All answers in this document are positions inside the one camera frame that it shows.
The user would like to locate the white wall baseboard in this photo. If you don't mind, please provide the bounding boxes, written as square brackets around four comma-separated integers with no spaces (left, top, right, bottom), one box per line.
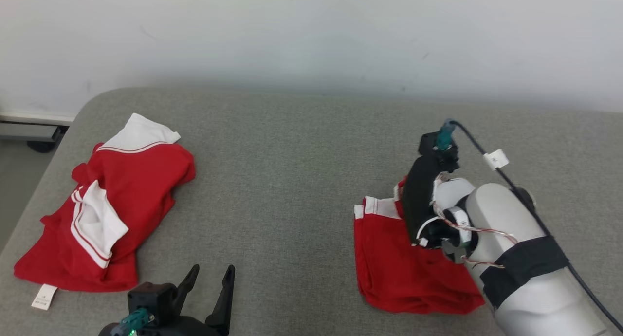
[0,111,77,127]

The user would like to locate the teal right cable connector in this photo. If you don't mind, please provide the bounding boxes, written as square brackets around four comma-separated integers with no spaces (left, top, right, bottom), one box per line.
[436,121,458,151]

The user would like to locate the small white cable label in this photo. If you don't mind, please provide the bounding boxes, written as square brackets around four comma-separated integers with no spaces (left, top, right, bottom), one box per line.
[483,150,509,171]

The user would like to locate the grey fabric sofa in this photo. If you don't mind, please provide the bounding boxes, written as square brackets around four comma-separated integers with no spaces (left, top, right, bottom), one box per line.
[0,87,623,336]

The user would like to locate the red shorts with white trim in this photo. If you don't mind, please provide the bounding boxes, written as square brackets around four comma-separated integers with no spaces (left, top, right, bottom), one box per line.
[354,178,486,315]

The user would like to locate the red white twisted wire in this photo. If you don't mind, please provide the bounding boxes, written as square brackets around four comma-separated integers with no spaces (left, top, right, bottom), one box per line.
[431,173,519,271]

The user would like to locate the grey frame with caster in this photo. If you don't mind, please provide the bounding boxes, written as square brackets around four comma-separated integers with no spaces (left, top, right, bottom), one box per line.
[0,122,69,154]

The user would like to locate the teal cable connector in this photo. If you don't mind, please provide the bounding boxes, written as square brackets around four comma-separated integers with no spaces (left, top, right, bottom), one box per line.
[436,121,458,151]
[111,308,155,336]

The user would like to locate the teal left cable connector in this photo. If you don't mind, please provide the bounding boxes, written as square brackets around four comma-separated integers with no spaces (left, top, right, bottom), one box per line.
[111,308,155,336]

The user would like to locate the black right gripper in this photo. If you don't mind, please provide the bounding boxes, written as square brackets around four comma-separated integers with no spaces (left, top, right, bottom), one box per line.
[402,155,460,248]

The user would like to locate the red shirt with white sleeves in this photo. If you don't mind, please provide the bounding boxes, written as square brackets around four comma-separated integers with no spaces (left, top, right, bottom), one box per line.
[14,113,196,311]

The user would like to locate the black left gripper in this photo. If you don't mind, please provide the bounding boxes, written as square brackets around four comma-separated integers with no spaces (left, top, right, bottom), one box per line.
[99,264,236,336]

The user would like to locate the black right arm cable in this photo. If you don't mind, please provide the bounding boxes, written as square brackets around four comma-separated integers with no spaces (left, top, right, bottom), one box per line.
[448,121,623,333]

